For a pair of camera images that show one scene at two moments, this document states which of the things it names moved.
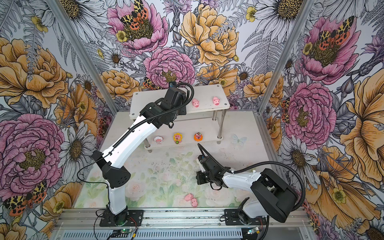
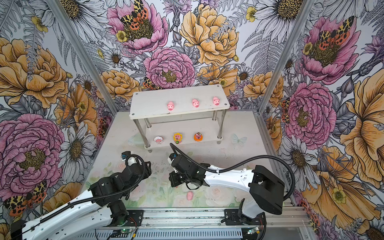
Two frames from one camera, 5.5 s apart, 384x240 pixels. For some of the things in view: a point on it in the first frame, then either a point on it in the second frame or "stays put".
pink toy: x=198 y=137 stays put
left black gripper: x=182 y=111 → x=148 y=172
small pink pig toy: x=194 y=203 → x=189 y=195
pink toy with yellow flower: x=177 y=138 stays put
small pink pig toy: x=195 y=103 stays put
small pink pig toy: x=216 y=101 stays put
